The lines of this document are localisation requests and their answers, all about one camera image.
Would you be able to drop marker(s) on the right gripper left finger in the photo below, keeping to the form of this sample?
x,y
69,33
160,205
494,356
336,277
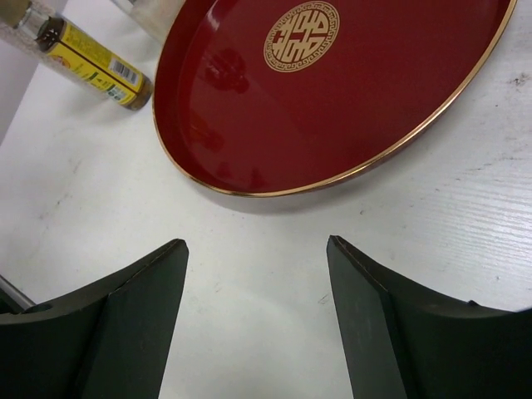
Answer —
x,y
109,339

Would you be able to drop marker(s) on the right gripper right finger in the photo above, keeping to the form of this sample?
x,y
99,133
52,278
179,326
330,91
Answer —
x,y
404,340

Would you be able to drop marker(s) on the small yellow label bottle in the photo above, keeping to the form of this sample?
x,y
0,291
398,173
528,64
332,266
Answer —
x,y
94,64

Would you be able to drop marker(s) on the white jar black pump lid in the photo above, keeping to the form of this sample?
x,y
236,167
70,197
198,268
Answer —
x,y
155,17

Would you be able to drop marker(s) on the round red lacquer tray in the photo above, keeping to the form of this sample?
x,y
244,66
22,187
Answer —
x,y
271,98

